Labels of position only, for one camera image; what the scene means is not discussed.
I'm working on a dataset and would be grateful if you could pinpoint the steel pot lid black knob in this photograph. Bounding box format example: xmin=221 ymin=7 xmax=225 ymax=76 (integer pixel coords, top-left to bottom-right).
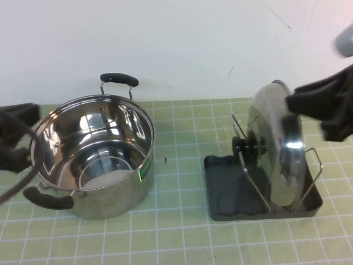
xmin=232 ymin=79 xmax=307 ymax=208

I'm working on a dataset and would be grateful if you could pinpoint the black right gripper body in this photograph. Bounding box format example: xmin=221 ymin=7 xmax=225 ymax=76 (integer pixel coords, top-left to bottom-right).
xmin=319 ymin=63 xmax=353 ymax=143

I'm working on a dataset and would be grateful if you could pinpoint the black braided camera cable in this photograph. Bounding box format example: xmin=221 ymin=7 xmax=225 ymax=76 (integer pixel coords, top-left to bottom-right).
xmin=0 ymin=110 xmax=42 ymax=205

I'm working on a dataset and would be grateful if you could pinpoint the green grid table mat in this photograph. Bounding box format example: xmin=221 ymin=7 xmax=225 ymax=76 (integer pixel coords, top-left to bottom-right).
xmin=0 ymin=96 xmax=353 ymax=265

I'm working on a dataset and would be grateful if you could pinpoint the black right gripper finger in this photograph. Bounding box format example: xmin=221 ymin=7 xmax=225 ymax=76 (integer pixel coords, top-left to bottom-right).
xmin=286 ymin=93 xmax=336 ymax=123
xmin=292 ymin=70 xmax=345 ymax=98

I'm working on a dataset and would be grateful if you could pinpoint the dark grey drip tray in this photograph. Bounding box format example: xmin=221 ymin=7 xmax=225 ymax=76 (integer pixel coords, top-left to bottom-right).
xmin=204 ymin=154 xmax=324 ymax=222

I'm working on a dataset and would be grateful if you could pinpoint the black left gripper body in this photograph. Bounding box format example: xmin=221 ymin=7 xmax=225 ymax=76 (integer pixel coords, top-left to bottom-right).
xmin=0 ymin=118 xmax=16 ymax=155

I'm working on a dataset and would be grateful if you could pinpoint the stainless steel cooking pot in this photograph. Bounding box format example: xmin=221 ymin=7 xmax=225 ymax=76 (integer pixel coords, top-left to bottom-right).
xmin=23 ymin=72 xmax=156 ymax=221

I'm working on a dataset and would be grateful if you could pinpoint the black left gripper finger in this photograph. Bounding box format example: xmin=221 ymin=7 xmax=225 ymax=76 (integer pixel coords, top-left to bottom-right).
xmin=0 ymin=103 xmax=40 ymax=130
xmin=0 ymin=145 xmax=30 ymax=173

